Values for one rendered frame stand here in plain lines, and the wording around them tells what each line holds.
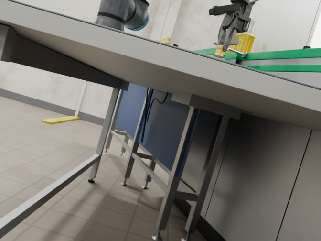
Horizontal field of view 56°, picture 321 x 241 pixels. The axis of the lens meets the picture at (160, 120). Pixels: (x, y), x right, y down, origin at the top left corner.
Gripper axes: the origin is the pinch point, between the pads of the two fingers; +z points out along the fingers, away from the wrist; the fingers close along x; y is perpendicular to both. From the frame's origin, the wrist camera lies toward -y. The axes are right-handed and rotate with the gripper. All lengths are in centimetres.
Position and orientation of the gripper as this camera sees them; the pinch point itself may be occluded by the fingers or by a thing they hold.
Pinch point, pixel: (221, 48)
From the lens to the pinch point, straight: 123.4
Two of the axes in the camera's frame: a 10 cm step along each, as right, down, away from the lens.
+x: -3.3, -1.5, 9.3
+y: 9.0, 2.3, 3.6
